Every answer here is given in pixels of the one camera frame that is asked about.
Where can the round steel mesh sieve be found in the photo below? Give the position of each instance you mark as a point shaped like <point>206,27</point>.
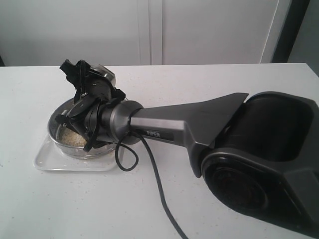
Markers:
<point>54,129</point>

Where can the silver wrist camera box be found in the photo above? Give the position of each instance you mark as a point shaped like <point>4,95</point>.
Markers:
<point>72,114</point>

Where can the white rectangular tray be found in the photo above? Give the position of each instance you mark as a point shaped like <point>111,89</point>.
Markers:
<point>50,158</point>

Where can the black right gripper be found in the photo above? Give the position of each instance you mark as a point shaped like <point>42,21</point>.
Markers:
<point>101,89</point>

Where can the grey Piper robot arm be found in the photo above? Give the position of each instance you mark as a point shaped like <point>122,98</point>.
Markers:
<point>258,155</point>

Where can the stainless steel cup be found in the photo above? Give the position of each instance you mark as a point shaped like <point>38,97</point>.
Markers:
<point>100,72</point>

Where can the yellow millet grains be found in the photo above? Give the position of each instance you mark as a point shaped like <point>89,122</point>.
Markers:
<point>69,137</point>

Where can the white cabinet doors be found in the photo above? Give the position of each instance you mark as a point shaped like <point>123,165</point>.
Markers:
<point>140,32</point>

